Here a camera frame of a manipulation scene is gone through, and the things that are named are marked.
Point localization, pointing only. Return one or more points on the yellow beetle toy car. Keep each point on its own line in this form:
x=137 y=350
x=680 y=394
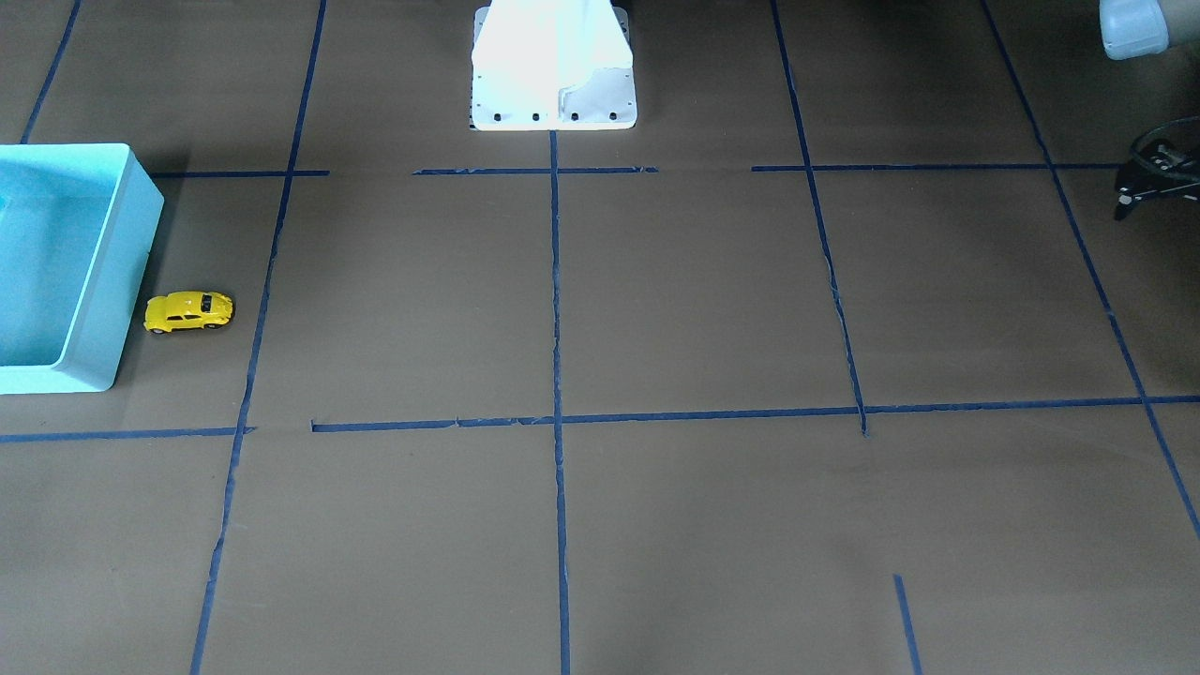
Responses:
x=187 y=310

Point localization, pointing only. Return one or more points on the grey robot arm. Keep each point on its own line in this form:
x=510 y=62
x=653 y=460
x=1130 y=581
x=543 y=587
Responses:
x=1138 y=28

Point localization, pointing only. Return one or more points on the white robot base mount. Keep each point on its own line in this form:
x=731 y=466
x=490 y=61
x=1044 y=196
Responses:
x=550 y=65

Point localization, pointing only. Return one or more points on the turquoise plastic bin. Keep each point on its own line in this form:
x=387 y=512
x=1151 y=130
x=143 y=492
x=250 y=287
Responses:
x=77 y=226

